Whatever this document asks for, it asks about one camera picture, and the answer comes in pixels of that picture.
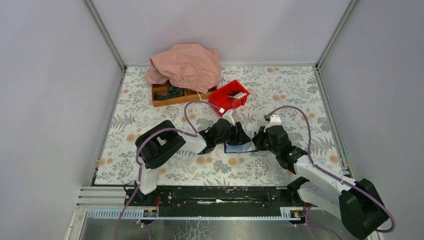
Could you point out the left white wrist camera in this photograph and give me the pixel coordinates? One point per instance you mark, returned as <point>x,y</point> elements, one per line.
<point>230,115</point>

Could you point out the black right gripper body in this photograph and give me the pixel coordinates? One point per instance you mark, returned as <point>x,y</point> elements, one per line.
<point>263,143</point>

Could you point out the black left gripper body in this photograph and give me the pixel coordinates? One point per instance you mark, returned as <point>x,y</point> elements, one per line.
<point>230,137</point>

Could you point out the wooden tray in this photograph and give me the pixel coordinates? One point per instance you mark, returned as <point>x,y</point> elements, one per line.
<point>190,95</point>

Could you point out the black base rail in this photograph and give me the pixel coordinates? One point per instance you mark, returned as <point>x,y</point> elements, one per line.
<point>217,201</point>

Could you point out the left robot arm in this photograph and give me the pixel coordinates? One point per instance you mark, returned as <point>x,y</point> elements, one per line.
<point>155,147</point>

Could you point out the pink cloth garment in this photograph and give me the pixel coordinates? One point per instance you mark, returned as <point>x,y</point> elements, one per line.
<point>187,66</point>

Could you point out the red plastic bin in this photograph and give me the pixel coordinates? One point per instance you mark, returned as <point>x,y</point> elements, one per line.
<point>230,96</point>

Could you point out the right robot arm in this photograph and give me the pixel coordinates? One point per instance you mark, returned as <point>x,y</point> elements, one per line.
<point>356,203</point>

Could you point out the navy blue card holder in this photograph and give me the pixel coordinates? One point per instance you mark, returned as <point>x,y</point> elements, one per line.
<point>248,147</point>

